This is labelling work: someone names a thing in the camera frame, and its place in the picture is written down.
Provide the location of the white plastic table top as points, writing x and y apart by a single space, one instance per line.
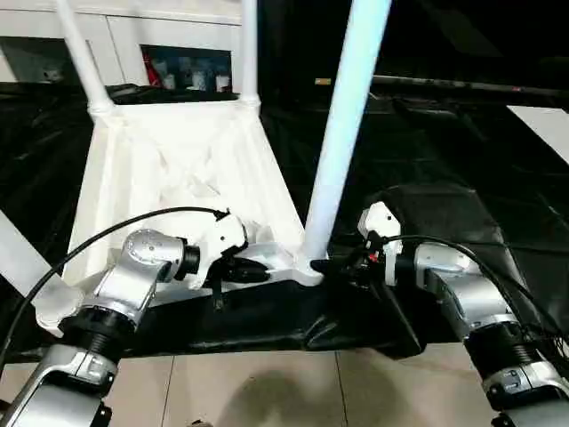
178 147

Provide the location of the dark metal rod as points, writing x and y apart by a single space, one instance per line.
467 84

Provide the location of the black table mat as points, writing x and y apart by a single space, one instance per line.
444 187

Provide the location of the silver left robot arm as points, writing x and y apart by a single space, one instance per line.
133 267

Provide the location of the white plastic table leg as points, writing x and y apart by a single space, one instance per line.
342 124
249 53
84 58
22 258

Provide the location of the white glass-door cabinet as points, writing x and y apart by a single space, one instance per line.
124 26

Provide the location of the black backdrop cloth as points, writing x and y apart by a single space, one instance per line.
467 35

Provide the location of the white flat board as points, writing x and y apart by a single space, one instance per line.
542 129

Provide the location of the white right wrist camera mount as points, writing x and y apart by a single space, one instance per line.
382 222

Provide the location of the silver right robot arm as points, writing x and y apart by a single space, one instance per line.
467 293

